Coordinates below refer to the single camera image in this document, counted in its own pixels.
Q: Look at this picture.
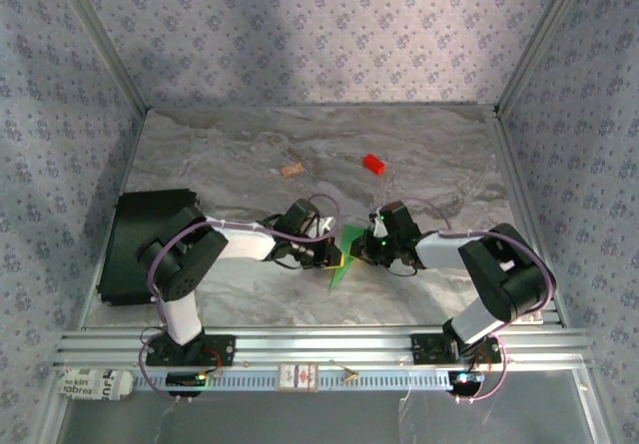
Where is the aluminium corner post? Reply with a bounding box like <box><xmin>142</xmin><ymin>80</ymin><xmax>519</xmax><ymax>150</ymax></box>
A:
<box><xmin>496</xmin><ymin>0</ymin><xmax>590</xmax><ymax>116</ymax></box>
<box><xmin>54</xmin><ymin>0</ymin><xmax>151</xmax><ymax>114</ymax></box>

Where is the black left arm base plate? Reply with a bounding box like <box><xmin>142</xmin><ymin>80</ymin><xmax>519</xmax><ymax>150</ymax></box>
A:
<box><xmin>144</xmin><ymin>333</ymin><xmax>237</xmax><ymax>368</ymax></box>

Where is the aluminium mounting rail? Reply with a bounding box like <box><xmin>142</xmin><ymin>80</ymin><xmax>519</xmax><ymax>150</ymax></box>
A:
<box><xmin>52</xmin><ymin>326</ymin><xmax>595</xmax><ymax>370</ymax></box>

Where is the small red block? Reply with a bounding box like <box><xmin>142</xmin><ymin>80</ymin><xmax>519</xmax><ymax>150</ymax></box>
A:
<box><xmin>362</xmin><ymin>153</ymin><xmax>387</xmax><ymax>176</ymax></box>

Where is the white red label card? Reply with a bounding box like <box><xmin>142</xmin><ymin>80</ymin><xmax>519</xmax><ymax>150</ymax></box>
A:
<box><xmin>277</xmin><ymin>362</ymin><xmax>320</xmax><ymax>394</ymax></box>

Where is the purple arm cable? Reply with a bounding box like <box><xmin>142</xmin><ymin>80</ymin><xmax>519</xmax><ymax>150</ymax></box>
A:
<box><xmin>135</xmin><ymin>193</ymin><xmax>343</xmax><ymax>405</ymax></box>
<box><xmin>368</xmin><ymin>197</ymin><xmax>556</xmax><ymax>405</ymax></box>

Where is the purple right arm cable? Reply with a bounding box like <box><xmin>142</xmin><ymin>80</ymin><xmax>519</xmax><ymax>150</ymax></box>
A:
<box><xmin>368</xmin><ymin>197</ymin><xmax>556</xmax><ymax>405</ymax></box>

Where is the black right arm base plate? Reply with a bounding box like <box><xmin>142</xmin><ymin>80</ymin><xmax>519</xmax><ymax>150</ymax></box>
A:
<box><xmin>411</xmin><ymin>332</ymin><xmax>503</xmax><ymax>365</ymax></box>

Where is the aluminium side rail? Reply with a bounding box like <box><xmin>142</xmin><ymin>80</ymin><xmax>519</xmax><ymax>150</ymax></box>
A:
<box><xmin>77</xmin><ymin>109</ymin><xmax>151</xmax><ymax>330</ymax></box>
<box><xmin>491</xmin><ymin>109</ymin><xmax>595</xmax><ymax>360</ymax></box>

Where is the small brass clip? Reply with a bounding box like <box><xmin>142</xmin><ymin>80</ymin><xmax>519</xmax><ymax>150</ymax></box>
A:
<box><xmin>328</xmin><ymin>359</ymin><xmax>359</xmax><ymax>385</ymax></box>

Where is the white printed paper roll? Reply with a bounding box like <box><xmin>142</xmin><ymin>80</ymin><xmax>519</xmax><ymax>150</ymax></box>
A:
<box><xmin>55</xmin><ymin>368</ymin><xmax>135</xmax><ymax>403</ymax></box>

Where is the green paper sheet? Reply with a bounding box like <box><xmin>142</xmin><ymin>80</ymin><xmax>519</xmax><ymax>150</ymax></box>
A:
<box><xmin>328</xmin><ymin>222</ymin><xmax>368</xmax><ymax>290</ymax></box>

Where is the grey slotted cable duct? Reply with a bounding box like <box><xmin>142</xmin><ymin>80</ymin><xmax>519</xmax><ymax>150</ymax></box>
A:
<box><xmin>132</xmin><ymin>368</ymin><xmax>455</xmax><ymax>393</ymax></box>

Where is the black flat tray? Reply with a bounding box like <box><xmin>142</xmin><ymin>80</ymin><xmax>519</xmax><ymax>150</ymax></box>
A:
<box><xmin>97</xmin><ymin>189</ymin><xmax>201</xmax><ymax>308</ymax></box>

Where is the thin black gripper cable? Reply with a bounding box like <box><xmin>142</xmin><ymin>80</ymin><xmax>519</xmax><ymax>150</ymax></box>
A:
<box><xmin>272</xmin><ymin>253</ymin><xmax>311</xmax><ymax>271</ymax></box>
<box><xmin>386</xmin><ymin>258</ymin><xmax>418</xmax><ymax>276</ymax></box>

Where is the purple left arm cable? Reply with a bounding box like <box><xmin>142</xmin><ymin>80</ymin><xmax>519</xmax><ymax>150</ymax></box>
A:
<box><xmin>135</xmin><ymin>193</ymin><xmax>343</xmax><ymax>405</ymax></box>

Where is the black controller board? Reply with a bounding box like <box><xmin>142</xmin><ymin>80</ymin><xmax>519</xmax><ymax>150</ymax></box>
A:
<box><xmin>446</xmin><ymin>369</ymin><xmax>485</xmax><ymax>398</ymax></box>
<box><xmin>165</xmin><ymin>371</ymin><xmax>209</xmax><ymax>398</ymax></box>

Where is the grey metal shelf panel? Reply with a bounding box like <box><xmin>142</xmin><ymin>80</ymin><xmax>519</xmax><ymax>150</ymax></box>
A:
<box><xmin>59</xmin><ymin>391</ymin><xmax>600</xmax><ymax>444</ymax></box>

